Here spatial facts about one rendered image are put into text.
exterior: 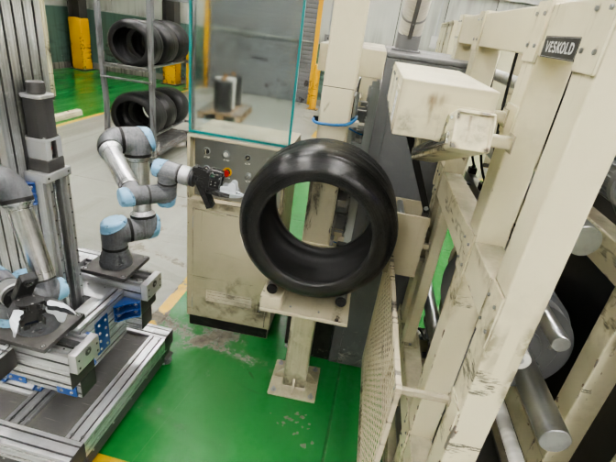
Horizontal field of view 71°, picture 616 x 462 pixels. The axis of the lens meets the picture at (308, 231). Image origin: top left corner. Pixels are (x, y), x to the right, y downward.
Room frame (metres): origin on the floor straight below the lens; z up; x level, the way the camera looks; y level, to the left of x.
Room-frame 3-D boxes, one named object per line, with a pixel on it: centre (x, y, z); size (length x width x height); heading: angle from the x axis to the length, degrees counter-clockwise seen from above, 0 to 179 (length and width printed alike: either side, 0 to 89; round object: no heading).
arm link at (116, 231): (1.75, 0.89, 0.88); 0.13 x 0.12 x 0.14; 130
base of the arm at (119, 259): (1.74, 0.90, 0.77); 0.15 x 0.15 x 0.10
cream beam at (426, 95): (1.45, -0.33, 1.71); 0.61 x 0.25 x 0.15; 175
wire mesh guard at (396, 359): (1.34, -0.35, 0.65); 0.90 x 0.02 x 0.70; 175
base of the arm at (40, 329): (1.25, 0.96, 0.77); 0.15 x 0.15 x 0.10
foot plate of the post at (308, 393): (1.86, -0.05, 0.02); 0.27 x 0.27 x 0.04; 85
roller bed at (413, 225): (1.79, -0.44, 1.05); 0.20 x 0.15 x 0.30; 175
